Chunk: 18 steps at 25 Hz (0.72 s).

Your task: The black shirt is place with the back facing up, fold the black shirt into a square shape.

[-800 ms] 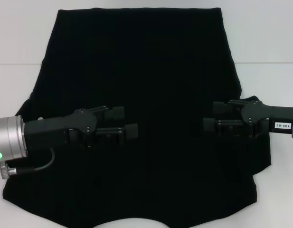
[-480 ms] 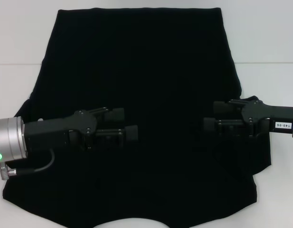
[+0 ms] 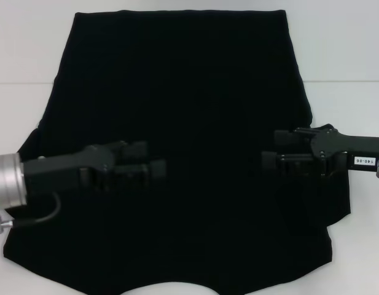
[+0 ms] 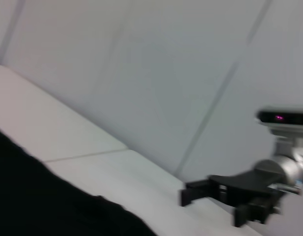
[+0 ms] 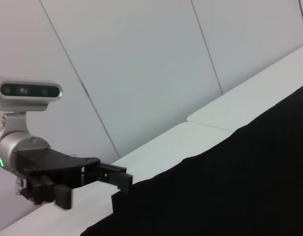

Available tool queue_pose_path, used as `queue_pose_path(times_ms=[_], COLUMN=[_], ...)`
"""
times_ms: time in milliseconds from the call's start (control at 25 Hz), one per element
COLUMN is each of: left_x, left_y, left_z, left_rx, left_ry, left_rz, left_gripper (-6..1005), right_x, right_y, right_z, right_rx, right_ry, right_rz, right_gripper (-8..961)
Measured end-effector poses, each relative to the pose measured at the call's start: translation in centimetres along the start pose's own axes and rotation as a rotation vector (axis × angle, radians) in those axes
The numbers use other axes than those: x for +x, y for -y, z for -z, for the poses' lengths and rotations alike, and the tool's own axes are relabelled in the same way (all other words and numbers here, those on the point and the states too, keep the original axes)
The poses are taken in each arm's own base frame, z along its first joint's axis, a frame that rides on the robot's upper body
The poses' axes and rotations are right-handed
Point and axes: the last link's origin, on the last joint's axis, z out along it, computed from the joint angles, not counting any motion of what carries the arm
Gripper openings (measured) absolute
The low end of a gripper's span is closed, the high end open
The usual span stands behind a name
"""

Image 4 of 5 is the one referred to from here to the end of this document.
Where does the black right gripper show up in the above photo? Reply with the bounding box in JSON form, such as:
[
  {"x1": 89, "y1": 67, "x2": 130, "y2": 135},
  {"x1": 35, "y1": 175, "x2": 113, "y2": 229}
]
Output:
[{"x1": 180, "y1": 169, "x2": 287, "y2": 228}]

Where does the black t-shirt with FREE print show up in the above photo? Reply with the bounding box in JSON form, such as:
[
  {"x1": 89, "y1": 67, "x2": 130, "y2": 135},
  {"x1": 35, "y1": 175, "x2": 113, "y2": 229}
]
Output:
[{"x1": 0, "y1": 126, "x2": 157, "y2": 236}]

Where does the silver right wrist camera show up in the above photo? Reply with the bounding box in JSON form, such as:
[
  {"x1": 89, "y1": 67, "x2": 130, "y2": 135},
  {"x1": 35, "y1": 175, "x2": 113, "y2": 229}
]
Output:
[{"x1": 255, "y1": 107, "x2": 303, "y2": 138}]

